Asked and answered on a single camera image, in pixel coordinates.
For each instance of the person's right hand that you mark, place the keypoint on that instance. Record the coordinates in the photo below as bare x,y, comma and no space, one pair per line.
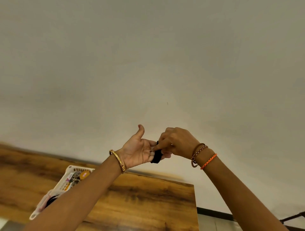
180,142

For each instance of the person's left hand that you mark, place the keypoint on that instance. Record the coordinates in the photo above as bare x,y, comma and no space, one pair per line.
136,152

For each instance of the black shoelace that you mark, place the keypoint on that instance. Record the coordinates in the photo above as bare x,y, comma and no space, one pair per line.
156,157
50,200

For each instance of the orange round jar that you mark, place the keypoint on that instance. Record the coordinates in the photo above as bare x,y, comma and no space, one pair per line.
85,175

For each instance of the person's left forearm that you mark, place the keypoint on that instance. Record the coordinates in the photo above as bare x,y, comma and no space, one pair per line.
76,200

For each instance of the person's right forearm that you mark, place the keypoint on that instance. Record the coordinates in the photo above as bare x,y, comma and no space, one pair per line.
243,195

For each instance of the white plastic lattice basket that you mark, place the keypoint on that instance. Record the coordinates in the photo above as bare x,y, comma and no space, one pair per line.
71,173

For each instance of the black tripod stand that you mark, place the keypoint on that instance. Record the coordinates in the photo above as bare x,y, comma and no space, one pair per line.
293,217

